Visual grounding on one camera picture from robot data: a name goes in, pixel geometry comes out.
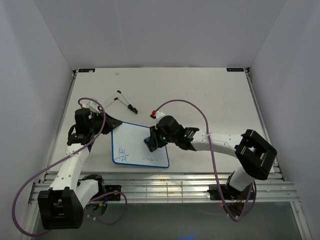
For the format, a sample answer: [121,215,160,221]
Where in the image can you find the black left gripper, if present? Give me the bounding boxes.
[89,109,122,136]

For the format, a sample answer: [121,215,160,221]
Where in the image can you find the blue bone-shaped whiteboard eraser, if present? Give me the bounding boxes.
[143,136,157,153]

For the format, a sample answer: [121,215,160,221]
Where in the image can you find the blue-framed whiteboard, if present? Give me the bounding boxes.
[111,122,170,169]

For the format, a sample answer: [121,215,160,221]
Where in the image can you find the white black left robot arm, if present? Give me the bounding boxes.
[37,108,123,230]

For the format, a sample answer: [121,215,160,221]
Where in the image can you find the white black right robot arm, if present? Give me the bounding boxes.
[144,115,278,200]

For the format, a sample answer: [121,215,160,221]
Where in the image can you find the dark corner label left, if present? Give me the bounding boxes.
[78,68,96,73]

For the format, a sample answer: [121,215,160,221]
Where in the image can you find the dark corner label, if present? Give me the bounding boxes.
[78,68,96,73]
[226,67,244,72]

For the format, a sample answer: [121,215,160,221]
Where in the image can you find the dark corner label right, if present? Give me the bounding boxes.
[226,67,244,72]

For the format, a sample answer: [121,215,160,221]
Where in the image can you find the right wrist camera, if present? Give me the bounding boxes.
[150,110,166,125]

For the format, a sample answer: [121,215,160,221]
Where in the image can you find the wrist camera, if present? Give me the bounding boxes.
[150,110,166,125]
[80,100,102,114]

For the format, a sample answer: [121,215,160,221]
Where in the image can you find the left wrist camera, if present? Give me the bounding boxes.
[80,100,102,114]

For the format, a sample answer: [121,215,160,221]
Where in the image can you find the wire whiteboard stand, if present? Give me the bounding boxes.
[102,90,138,115]

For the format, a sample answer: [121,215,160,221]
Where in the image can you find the aluminium front frame rails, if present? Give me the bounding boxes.
[28,172,301,205]

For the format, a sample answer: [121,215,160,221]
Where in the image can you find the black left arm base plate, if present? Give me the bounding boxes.
[99,184,123,202]

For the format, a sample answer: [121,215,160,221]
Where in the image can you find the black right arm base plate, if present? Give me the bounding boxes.
[203,183,256,201]

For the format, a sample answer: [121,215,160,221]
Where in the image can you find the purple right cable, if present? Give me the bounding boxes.
[151,99,258,223]

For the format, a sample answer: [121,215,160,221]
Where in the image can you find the aluminium table edge rail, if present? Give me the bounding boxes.
[244,66,285,181]

